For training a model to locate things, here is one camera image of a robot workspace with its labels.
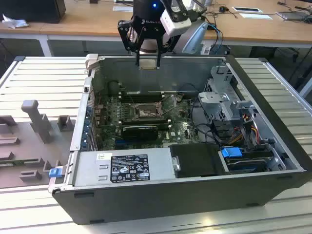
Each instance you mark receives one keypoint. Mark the crumpled white paper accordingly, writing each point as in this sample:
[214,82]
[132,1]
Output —
[14,23]

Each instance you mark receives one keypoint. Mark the black RAM slot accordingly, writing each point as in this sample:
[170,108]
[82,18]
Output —
[164,126]
[141,99]
[146,121]
[141,94]

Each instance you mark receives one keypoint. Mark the light grey case latch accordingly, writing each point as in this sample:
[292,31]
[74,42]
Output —
[92,59]

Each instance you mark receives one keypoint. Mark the metal drive cage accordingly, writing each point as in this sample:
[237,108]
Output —
[212,100]

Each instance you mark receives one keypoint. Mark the silver shroud latch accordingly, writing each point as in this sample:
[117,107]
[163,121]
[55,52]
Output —
[176,164]

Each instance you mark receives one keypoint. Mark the small white labelled box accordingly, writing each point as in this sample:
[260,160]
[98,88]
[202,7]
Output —
[206,50]

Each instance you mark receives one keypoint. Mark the blue plastic latch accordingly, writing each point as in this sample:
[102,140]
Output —
[54,173]

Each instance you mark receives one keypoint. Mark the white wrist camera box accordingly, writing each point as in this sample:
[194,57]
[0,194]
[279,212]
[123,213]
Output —
[175,26]

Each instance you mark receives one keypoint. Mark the silver power supply unit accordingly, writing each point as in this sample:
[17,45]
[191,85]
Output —
[85,170]

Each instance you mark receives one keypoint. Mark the black plastic shroud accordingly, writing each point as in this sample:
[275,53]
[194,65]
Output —
[197,159]

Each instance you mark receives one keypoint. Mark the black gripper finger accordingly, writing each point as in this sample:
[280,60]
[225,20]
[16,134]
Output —
[158,56]
[125,36]

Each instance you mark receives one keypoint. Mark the green motherboard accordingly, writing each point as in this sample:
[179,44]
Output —
[181,126]

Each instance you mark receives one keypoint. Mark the silver CPU plate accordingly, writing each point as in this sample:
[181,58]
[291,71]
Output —
[148,64]

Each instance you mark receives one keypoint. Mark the black open PC case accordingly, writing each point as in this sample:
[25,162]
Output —
[170,202]

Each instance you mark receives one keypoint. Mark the black computer box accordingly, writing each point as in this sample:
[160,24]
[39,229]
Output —
[29,11]

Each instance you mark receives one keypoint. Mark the black coin cell holder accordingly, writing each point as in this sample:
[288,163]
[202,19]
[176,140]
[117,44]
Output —
[180,98]

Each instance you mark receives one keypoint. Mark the grey laptop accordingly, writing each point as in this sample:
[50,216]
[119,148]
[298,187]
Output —
[291,15]

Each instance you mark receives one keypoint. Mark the white desk plate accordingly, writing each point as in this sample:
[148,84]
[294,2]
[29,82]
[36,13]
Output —
[256,16]

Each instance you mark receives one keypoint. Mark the black graphics card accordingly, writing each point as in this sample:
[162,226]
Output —
[140,134]

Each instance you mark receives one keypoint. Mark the wooden desk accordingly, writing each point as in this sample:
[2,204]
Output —
[73,29]

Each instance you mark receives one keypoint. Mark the green RAM stick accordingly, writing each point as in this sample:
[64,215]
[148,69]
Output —
[17,162]

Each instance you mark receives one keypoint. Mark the blue expansion slot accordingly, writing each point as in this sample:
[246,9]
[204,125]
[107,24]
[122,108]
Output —
[118,145]

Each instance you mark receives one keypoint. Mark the grey parts rack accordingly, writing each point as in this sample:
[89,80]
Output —
[36,117]

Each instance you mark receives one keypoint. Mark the hard disk in blue carrier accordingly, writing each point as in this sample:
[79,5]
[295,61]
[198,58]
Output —
[230,152]

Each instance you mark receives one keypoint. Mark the pale blue teach pendant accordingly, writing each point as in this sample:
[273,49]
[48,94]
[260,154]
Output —
[195,36]

